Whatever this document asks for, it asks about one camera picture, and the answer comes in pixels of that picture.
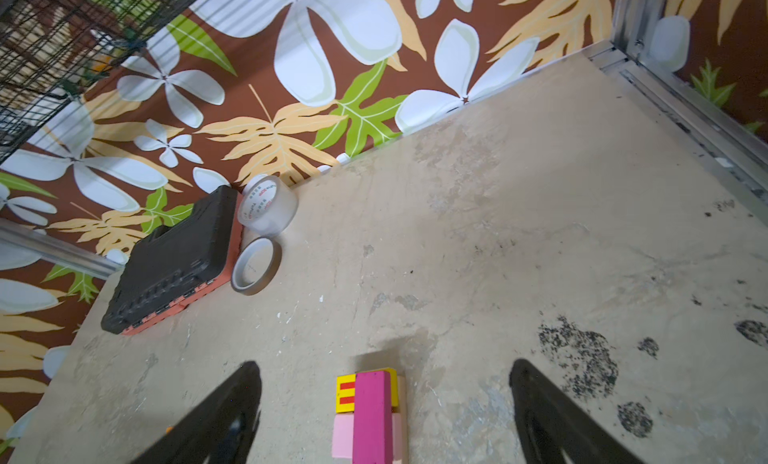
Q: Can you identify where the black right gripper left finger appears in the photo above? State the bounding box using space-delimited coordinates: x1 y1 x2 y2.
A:
134 361 262 463

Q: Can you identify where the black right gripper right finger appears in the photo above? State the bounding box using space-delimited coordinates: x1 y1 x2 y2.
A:
509 359 640 463

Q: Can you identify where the pink rectangular block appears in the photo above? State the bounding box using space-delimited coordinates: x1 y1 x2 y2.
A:
331 411 404 462

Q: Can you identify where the yellow red striped block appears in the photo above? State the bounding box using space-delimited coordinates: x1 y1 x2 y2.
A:
335 368 400 414

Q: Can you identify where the magenta block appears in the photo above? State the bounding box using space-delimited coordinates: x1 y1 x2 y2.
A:
352 370 394 464

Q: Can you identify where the natural wood plank block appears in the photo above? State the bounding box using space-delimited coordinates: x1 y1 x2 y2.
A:
393 375 409 464

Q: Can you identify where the black red tool case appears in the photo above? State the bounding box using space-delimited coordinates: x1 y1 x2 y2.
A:
101 186 243 336

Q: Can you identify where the brown tape roll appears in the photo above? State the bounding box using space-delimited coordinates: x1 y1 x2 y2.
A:
231 237 282 296

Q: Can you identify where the clear tape roll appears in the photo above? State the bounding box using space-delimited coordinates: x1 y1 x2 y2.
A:
237 175 298 237

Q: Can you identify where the black wire wall basket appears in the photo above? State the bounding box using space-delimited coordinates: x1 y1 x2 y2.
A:
1 0 196 160

